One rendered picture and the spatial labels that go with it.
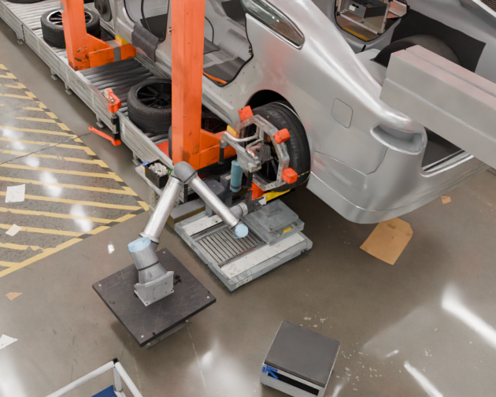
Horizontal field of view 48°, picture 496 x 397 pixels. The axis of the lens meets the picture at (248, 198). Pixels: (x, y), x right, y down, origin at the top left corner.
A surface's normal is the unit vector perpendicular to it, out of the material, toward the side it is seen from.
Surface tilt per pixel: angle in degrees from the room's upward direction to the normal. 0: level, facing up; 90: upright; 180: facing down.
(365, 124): 90
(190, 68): 90
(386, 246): 2
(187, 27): 90
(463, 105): 90
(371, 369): 0
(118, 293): 0
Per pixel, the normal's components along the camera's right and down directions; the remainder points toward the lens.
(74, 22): 0.61, 0.55
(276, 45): -0.76, 0.22
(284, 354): 0.08, -0.76
